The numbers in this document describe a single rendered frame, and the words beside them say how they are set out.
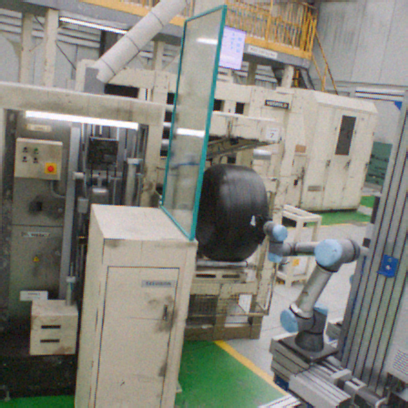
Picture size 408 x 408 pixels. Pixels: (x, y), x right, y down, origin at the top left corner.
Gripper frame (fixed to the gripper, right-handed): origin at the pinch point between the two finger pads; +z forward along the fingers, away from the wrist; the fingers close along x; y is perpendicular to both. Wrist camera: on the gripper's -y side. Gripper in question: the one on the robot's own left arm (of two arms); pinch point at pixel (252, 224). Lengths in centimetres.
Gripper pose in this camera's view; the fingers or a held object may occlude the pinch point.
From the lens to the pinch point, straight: 271.5
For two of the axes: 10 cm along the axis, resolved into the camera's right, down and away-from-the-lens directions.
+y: 1.2, -9.8, -1.4
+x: -9.4, -0.6, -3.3
